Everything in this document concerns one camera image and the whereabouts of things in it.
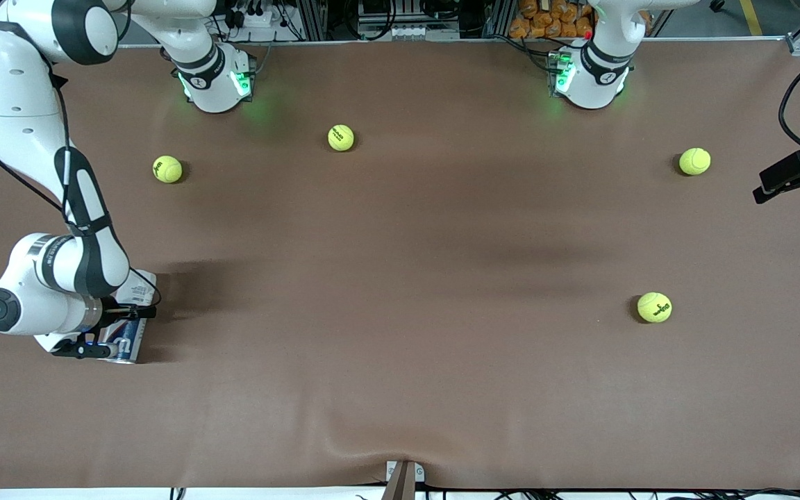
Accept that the orange packages pile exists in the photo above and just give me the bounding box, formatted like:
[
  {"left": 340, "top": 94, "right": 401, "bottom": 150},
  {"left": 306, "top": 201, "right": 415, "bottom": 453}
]
[{"left": 509, "top": 0, "right": 595, "bottom": 40}]

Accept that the yellow tennis ball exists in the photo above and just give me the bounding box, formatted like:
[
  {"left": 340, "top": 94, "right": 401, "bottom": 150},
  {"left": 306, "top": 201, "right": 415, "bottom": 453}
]
[
  {"left": 327, "top": 124, "right": 356, "bottom": 152},
  {"left": 152, "top": 155, "right": 183, "bottom": 184},
  {"left": 637, "top": 292, "right": 673, "bottom": 324},
  {"left": 678, "top": 147, "right": 712, "bottom": 176}
]

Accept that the white blue tennis ball can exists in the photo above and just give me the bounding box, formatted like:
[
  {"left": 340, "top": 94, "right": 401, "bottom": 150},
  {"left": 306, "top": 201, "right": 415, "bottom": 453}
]
[{"left": 98, "top": 269, "right": 159, "bottom": 365}]

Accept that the white power strip with plugs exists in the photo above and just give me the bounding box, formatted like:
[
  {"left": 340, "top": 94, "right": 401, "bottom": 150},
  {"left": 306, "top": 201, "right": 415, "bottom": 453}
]
[{"left": 223, "top": 0, "right": 283, "bottom": 32}]

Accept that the brown table mat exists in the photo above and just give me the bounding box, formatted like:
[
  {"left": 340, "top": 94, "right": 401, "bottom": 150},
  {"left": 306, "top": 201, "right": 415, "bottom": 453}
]
[{"left": 0, "top": 38, "right": 800, "bottom": 490}]

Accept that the metal clamp bracket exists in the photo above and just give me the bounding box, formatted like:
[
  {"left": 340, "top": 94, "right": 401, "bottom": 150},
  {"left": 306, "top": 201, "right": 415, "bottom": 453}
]
[{"left": 381, "top": 460, "right": 426, "bottom": 500}]

